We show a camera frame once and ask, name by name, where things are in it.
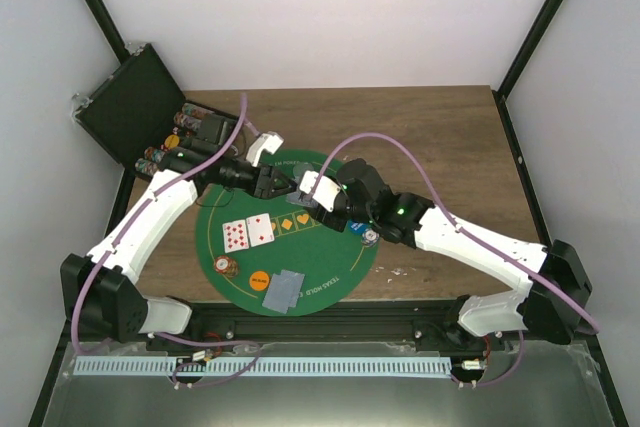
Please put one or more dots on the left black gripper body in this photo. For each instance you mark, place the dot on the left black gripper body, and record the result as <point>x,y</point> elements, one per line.
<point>256,190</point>

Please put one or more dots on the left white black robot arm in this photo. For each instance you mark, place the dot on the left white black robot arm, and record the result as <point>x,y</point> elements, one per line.
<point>99,288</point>

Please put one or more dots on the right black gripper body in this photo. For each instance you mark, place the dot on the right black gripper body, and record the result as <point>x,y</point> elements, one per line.
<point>328,222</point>

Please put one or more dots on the black aluminium frame rail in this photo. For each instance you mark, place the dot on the black aluminium frame rail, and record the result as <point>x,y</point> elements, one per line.
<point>351,323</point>

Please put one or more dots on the round green poker mat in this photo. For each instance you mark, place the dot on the round green poker mat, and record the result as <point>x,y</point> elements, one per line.
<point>333,263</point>

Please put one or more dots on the blue playing card deck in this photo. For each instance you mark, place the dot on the blue playing card deck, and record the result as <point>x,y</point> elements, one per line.
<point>299,198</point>

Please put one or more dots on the face-down dealt card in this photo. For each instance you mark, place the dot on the face-down dealt card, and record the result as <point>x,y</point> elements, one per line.
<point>293,284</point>
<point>274,299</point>

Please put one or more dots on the orange big blind button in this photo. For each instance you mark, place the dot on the orange big blind button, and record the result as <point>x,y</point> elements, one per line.
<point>259,281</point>

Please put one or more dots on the black poker chip case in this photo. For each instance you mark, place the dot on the black poker chip case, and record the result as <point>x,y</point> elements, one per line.
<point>140,112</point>

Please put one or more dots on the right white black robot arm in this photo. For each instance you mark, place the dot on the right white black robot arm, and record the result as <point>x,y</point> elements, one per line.
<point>548,285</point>

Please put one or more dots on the light blue slotted strip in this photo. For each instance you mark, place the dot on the light blue slotted strip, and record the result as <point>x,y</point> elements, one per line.
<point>401,367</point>

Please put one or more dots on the blue small blind button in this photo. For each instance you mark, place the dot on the blue small blind button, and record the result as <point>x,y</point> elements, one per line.
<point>357,227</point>

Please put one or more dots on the ace of diamonds card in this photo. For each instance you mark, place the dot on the ace of diamonds card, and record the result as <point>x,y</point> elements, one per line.
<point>260,230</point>

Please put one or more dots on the nine of diamonds card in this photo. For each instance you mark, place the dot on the nine of diamonds card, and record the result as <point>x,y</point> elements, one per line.
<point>235,236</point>

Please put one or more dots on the poker chip stack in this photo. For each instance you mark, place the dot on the poker chip stack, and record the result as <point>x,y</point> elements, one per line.
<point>369,238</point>
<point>226,266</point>

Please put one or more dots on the clear dealer button disc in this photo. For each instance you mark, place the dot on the clear dealer button disc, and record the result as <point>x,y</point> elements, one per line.
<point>301,168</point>

